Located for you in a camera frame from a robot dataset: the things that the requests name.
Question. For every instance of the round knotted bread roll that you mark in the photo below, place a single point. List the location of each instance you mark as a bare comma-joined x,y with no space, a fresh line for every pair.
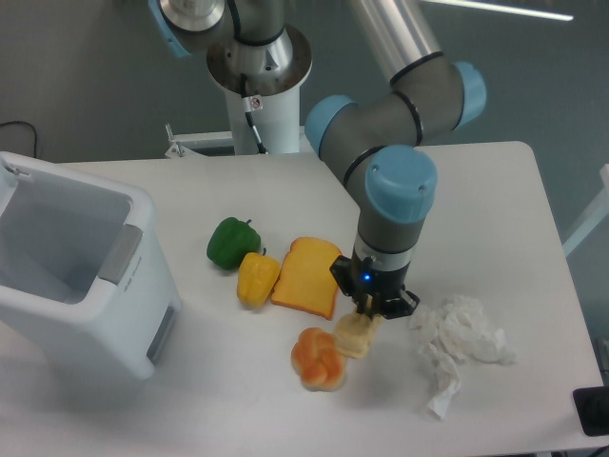
317,361

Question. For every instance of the orange toast slice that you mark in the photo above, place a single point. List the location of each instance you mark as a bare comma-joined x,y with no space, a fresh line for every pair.
305,282

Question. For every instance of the black device at edge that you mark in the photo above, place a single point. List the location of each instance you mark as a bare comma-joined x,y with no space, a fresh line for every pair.
592,408

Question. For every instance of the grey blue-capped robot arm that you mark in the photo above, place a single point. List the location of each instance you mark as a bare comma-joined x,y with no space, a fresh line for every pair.
260,62

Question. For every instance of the crumpled white paper tissue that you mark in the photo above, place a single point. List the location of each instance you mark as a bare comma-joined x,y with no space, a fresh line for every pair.
450,335

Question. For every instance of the white plastic bin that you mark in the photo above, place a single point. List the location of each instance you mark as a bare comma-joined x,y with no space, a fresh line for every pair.
83,275

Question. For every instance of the green bell pepper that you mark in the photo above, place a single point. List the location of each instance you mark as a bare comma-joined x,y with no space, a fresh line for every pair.
231,241

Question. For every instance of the pale square bread loaf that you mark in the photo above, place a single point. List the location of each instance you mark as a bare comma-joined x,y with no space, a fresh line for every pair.
354,334

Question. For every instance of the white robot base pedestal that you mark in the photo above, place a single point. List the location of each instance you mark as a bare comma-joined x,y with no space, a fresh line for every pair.
276,119

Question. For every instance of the white frame at right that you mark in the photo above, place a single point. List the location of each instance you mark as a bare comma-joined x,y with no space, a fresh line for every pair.
594,213

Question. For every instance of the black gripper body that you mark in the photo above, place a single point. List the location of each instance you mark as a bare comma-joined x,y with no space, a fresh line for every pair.
355,276

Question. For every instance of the yellow bell pepper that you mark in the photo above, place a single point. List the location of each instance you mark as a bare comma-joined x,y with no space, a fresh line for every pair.
257,277

